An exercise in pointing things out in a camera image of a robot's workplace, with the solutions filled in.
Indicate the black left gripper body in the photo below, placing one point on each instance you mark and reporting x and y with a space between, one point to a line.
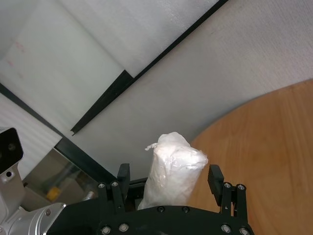
78 219

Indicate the small yellow object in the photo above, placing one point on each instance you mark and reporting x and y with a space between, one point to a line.
53 193

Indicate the white plastic-wrapped sandbag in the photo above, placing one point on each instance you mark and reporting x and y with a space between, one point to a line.
171 176

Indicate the black frame bar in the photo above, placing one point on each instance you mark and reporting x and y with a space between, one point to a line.
85 159

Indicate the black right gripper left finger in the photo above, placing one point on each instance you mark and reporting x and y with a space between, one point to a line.
115 195

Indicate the black wall rail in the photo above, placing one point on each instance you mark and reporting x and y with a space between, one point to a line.
115 93

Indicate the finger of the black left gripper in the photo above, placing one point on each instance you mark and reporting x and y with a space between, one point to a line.
135 195

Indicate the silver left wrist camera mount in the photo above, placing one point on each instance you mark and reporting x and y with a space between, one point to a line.
9 151

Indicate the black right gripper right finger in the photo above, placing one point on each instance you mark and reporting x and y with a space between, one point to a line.
230 198

